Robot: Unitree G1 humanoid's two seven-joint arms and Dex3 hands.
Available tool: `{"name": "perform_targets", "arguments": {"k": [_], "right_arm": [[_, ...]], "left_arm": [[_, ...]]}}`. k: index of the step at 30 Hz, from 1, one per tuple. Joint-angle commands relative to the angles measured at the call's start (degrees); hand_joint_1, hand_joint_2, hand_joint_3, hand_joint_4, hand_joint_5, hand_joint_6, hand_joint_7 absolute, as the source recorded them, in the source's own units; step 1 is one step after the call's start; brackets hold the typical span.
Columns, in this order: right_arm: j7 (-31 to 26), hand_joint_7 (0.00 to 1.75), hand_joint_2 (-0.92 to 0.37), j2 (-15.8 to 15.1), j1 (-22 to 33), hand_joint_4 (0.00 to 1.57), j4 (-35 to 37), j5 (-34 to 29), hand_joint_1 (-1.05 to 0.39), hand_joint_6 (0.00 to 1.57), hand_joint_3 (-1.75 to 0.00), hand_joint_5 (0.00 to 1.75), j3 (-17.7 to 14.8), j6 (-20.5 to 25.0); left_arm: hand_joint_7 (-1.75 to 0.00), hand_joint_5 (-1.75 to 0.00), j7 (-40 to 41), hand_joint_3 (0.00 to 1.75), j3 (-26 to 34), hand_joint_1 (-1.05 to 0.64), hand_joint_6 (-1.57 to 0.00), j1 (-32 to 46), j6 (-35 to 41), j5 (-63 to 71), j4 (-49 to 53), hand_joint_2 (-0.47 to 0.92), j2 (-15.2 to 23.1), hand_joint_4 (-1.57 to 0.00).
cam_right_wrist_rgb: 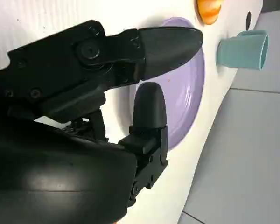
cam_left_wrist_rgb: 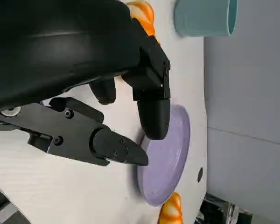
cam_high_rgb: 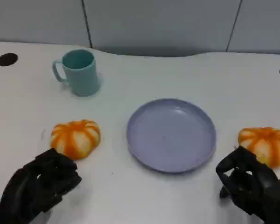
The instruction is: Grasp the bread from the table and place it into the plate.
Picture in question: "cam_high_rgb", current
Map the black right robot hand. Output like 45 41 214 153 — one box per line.
215 146 280 224

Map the orange and white bread roll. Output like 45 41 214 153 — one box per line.
50 119 101 161
238 126 280 169

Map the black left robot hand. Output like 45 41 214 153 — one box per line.
0 147 83 224

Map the pale green mug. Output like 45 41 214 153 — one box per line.
52 49 101 97

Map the lilac plate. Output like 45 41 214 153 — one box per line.
126 98 217 174

